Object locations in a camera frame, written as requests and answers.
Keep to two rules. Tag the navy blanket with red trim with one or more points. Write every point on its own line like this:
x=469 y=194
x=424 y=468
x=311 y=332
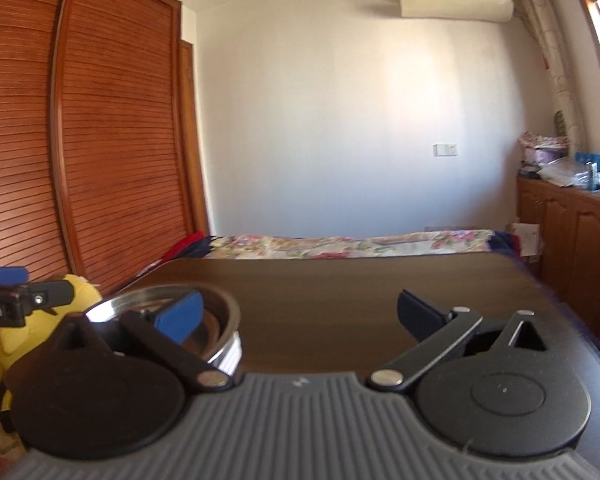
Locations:
x=505 y=242

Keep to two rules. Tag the pink storage box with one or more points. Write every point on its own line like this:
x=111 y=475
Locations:
x=545 y=156

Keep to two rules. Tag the brown wooden cabinet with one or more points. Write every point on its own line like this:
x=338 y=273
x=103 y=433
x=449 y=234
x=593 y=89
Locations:
x=575 y=250

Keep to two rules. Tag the yellow plush toy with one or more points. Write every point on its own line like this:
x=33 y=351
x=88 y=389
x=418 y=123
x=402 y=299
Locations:
x=80 y=300

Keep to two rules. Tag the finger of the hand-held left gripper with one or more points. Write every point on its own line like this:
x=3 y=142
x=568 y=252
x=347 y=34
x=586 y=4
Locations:
x=45 y=297
x=5 y=276

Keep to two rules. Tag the floral cloth pile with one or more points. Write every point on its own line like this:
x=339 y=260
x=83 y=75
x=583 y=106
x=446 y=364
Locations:
x=544 y=140

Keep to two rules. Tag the flat black box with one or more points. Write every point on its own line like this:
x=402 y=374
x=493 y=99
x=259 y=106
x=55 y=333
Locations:
x=529 y=171

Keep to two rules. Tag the grey hand fan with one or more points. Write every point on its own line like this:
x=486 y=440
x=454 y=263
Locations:
x=560 y=122

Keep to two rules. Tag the clear plastic bag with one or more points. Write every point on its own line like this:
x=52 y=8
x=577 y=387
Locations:
x=562 y=172

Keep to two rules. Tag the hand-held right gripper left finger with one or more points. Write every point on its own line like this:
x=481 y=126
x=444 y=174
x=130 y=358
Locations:
x=180 y=317

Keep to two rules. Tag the red and navy folded cloth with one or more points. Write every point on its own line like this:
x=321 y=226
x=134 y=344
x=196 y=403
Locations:
x=187 y=247

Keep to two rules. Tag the patterned beige curtain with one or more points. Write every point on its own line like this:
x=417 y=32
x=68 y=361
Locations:
x=550 y=45

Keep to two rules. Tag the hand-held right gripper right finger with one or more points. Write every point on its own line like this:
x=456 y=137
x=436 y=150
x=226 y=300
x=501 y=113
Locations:
x=420 y=316

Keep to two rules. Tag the floral quilted blanket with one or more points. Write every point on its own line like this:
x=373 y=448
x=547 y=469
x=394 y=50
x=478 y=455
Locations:
x=355 y=245

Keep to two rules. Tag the large steel bowl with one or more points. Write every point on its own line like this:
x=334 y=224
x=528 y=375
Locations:
x=227 y=367

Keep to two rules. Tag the brown slatted wooden wardrobe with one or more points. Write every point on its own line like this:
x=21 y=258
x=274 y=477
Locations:
x=80 y=110

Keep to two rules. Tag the white paper bag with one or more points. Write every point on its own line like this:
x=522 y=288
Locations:
x=526 y=240

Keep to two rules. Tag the white wall switch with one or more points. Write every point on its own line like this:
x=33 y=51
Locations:
x=445 y=150

